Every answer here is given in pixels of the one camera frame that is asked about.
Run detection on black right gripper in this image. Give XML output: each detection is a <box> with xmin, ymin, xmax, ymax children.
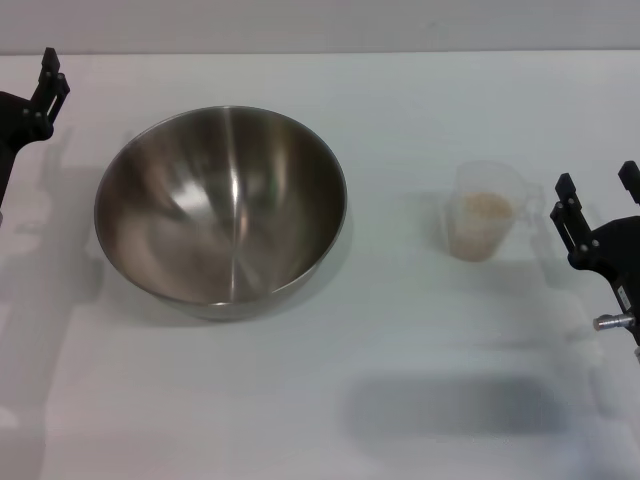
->
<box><xmin>549</xmin><ymin>161</ymin><xmax>640</xmax><ymax>346</ymax></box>

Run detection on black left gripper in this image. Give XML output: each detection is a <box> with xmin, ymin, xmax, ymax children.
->
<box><xmin>0</xmin><ymin>47</ymin><xmax>71</xmax><ymax>206</ymax></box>

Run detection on white rice grains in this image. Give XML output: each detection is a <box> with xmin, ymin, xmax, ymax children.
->
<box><xmin>451</xmin><ymin>191</ymin><xmax>514</xmax><ymax>260</ymax></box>

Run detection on translucent plastic measuring cup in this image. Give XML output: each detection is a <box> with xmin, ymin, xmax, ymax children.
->
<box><xmin>446</xmin><ymin>159</ymin><xmax>544</xmax><ymax>262</ymax></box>

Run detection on large stainless steel bowl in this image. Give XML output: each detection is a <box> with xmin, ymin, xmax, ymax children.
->
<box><xmin>93</xmin><ymin>104</ymin><xmax>350</xmax><ymax>322</ymax></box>

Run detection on black cable with metal connector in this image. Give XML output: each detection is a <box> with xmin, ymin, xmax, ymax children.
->
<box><xmin>593</xmin><ymin>313</ymin><xmax>637</xmax><ymax>332</ymax></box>

